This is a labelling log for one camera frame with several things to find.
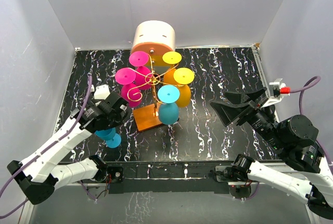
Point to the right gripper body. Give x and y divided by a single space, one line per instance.
263 122

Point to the blue wine glass front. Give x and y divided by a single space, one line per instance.
111 138

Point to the magenta wine glass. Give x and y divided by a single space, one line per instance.
138 59
126 77

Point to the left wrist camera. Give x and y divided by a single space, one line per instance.
101 92

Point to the black marble mat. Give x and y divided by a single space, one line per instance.
199 134

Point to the gold wire glass rack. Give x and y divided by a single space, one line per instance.
154 80

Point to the wooden rack base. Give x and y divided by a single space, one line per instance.
147 117

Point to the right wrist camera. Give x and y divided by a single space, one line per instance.
277 90

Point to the orange wine glass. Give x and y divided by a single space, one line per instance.
173 59
183 77

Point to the orange wine glass front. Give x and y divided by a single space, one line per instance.
183 77

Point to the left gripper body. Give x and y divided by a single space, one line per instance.
116 120

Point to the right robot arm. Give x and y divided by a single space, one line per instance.
294 141

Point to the pink yellow cylinder box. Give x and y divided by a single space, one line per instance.
155 38

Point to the blue wine glass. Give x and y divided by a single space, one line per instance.
111 138
168 111

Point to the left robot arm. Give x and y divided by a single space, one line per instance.
40 174

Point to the aluminium frame rail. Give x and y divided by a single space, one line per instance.
168 200

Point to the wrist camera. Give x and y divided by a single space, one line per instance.
101 92
277 90

